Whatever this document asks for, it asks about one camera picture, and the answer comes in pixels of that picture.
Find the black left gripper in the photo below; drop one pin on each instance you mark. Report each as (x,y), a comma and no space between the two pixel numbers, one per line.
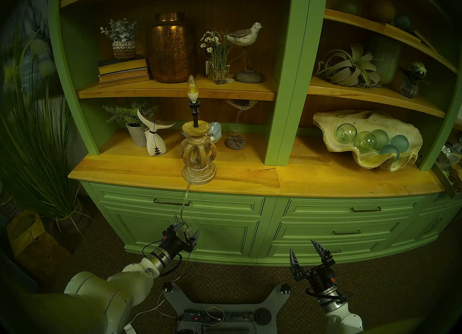
(173,243)

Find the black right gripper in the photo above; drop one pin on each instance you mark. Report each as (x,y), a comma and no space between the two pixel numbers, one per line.
(319,279)

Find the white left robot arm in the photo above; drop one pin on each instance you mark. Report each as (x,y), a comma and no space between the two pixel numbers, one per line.
(108,293)

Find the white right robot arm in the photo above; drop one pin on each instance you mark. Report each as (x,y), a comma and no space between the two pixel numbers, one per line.
(343,319)

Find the black base knob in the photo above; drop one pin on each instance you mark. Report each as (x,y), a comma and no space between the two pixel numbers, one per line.
(167,286)
(285,288)

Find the carved wooden table lamp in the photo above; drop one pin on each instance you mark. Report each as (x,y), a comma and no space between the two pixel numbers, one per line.
(198,171)

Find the black round disc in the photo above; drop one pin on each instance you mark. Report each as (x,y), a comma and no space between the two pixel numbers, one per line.
(262,316)

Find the white whale tail figurine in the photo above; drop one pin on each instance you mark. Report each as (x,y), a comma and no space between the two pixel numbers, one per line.
(155,145)

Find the black power strip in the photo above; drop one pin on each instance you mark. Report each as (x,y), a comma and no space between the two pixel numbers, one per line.
(231,317)

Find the brown bird figurine on stone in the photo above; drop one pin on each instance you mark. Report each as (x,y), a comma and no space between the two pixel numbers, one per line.
(235,142)

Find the pale blue shell dish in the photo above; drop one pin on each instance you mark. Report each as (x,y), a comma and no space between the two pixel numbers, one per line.
(215,131)

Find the rosemary plant in grey pot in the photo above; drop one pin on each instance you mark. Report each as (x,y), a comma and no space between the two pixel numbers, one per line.
(137,134)

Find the giant clam shell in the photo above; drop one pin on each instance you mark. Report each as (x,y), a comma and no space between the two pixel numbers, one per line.
(368,160)

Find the clear green glass ball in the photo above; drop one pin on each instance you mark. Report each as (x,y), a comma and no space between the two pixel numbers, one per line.
(345,133)
(364,142)

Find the candle shaped light bulb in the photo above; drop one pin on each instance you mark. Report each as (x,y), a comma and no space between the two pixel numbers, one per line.
(192,91)

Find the white flowers in glass vase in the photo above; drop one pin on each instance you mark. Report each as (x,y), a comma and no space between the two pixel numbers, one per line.
(220,74)

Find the tall grass plant in basket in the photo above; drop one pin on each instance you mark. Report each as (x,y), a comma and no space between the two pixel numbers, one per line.
(43,156)

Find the old hardcover book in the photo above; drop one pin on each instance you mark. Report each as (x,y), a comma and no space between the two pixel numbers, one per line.
(126,81)
(124,75)
(122,65)

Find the tray of seashells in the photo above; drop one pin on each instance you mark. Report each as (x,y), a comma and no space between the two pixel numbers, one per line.
(453,178)

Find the striped woven basket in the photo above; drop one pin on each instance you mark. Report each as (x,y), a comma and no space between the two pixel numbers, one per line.
(9,207)

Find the copper crackle vase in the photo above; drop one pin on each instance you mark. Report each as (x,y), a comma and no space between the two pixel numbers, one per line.
(171,51)

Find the small plant in woven pot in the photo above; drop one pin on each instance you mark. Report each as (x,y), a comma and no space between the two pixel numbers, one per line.
(123,50)

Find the green cabinet with wooden shelves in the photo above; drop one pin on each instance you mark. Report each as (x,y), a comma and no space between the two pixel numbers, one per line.
(296,66)

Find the pale air plant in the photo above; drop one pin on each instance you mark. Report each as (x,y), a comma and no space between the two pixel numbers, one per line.
(348,70)

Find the small plant in crystal vase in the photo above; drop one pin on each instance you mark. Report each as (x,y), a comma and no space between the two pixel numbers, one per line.
(409,88)

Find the shorebird figurine on stone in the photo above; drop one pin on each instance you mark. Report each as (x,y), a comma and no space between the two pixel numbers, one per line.
(245,37)

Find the green glass vase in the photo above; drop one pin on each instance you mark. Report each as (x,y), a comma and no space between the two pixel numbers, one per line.
(386,62)

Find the dark green decorative sphere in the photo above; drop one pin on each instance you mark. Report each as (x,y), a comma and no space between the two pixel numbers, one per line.
(346,7)

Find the teal decorative sphere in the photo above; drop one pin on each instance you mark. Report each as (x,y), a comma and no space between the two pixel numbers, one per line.
(402,22)

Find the brown woven decorative sphere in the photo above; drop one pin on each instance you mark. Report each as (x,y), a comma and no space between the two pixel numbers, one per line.
(383,11)

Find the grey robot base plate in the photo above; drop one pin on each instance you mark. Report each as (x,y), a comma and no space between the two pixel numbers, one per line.
(180,300)

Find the blue feather wall art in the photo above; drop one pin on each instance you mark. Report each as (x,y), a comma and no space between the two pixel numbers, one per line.
(34,15)

